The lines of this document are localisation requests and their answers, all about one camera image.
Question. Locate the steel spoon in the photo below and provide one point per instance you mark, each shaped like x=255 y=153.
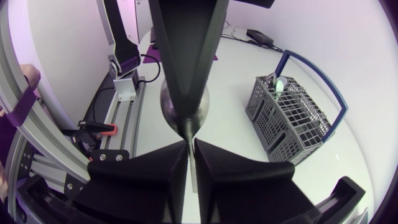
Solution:
x=189 y=127

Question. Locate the pale plastic spoon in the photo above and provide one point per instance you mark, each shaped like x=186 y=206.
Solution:
x=280 y=85

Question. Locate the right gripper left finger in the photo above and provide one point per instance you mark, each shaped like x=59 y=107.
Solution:
x=140 y=186

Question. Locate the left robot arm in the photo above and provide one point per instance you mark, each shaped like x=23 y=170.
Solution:
x=124 y=46

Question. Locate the grey cutlery basket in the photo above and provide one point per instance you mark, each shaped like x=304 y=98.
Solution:
x=289 y=118

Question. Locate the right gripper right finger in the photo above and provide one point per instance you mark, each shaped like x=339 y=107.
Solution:
x=242 y=189

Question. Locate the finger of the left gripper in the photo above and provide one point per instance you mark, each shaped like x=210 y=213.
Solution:
x=186 y=46

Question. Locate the black power brick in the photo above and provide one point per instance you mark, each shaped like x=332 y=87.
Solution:
x=259 y=37

